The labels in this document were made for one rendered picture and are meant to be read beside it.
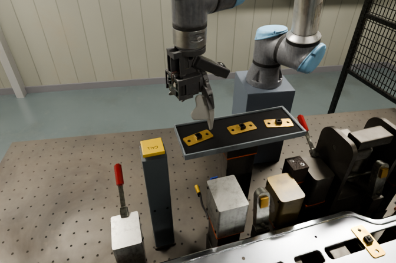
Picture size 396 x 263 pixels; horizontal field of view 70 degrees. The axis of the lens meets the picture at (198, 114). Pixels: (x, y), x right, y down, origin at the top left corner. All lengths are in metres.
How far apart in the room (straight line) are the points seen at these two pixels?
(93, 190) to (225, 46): 2.44
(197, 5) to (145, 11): 2.55
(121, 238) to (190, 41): 0.48
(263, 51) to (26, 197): 1.15
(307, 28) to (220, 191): 0.60
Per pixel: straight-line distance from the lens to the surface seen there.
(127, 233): 0.76
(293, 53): 1.06
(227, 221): 0.76
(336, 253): 0.87
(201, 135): 0.81
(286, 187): 0.83
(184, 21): 0.60
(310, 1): 0.99
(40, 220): 1.34
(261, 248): 0.80
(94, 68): 3.42
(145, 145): 0.80
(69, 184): 1.42
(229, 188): 0.76
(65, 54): 3.42
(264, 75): 1.17
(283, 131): 0.88
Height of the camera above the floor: 1.69
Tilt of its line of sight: 36 degrees down
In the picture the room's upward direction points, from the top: straight up
